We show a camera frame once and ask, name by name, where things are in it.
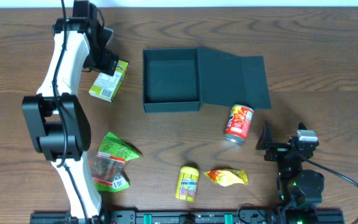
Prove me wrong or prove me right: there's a red chips can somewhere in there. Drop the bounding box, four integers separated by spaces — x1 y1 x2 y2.
224 105 254 144

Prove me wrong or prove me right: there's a dark green box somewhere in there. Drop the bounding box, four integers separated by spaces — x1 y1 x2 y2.
143 47 271 113

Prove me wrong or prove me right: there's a yellow mentos bottle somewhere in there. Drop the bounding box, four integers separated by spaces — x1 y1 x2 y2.
175 166 200 202

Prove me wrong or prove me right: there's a green candy bag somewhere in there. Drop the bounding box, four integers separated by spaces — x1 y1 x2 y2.
91 132 143 192

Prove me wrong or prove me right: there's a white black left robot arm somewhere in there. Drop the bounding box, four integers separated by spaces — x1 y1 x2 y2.
22 1 119 223

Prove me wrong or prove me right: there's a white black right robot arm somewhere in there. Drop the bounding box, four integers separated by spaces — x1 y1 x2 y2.
255 122 324 224

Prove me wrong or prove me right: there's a green yellow juice carton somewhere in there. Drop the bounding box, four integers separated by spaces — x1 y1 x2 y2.
89 60 129 102

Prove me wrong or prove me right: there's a yellow snack packet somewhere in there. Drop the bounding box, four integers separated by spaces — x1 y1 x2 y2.
204 169 249 187

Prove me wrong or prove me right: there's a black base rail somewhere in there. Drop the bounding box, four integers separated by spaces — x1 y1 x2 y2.
29 208 345 224

